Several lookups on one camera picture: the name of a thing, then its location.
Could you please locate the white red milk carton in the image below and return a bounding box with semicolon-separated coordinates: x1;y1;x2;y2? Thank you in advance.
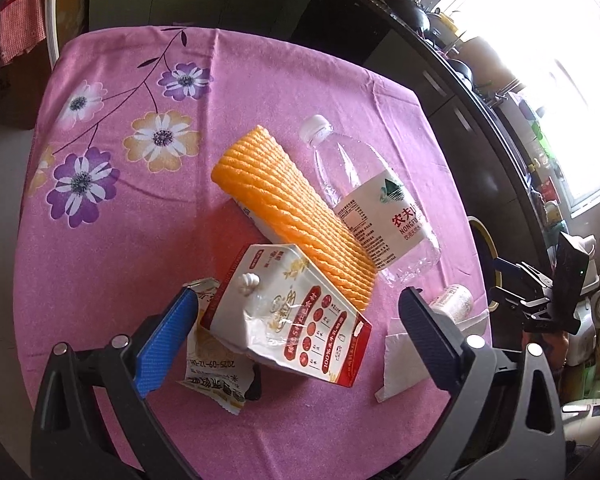
200;243;373;390

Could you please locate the white yellow snack wrapper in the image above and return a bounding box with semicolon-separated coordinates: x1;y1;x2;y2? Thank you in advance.
177;277;263;416

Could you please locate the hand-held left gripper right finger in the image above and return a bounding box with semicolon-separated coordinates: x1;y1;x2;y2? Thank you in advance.
399;286;566;480

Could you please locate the clear plastic water bottle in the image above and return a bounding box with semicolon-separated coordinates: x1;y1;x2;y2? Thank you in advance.
299;114;442;283

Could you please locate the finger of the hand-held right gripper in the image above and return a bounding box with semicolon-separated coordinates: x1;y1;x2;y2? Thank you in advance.
494;256;556;286
489;285;536;313

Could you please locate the orange foam fruit net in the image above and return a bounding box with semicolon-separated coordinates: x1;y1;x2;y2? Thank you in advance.
211;125;378;311

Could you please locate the yellow-rimmed dark trash bin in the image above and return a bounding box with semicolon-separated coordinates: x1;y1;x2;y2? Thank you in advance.
467;216;501;311

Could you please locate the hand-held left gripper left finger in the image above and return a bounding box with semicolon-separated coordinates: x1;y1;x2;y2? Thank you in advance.
30;287;203;480

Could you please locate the pink floral tablecloth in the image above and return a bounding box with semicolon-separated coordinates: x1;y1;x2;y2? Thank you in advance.
12;26;491;480

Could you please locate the large black wok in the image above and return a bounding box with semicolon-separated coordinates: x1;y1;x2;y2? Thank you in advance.
390;0;431;31

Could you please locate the white paper tissue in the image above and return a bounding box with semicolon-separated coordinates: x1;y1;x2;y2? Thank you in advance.
375;310;486;403

